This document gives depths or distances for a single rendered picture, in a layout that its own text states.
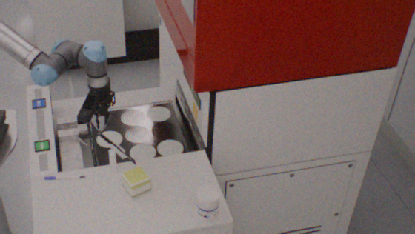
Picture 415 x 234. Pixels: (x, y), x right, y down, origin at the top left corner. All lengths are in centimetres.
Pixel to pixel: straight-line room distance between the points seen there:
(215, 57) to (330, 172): 81
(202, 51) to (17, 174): 191
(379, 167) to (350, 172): 117
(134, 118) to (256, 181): 55
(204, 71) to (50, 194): 65
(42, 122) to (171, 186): 61
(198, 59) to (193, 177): 42
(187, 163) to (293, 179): 52
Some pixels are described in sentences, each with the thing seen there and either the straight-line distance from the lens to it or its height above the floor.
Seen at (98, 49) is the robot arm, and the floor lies 135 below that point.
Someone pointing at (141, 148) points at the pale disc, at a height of 90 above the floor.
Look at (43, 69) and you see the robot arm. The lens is 182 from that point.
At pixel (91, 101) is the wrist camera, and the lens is 196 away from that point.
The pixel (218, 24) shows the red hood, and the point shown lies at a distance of 173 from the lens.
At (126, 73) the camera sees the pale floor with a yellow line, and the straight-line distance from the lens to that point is 412.
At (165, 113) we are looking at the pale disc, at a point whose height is 90.
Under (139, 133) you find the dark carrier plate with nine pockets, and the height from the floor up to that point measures 90.
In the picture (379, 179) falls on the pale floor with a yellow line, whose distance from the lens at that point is 349.
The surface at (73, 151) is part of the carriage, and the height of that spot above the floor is 88.
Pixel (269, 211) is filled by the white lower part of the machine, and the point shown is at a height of 56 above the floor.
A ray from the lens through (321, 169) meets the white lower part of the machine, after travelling 232.
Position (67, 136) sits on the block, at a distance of 221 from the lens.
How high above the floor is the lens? 233
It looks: 39 degrees down
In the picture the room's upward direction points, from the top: straight up
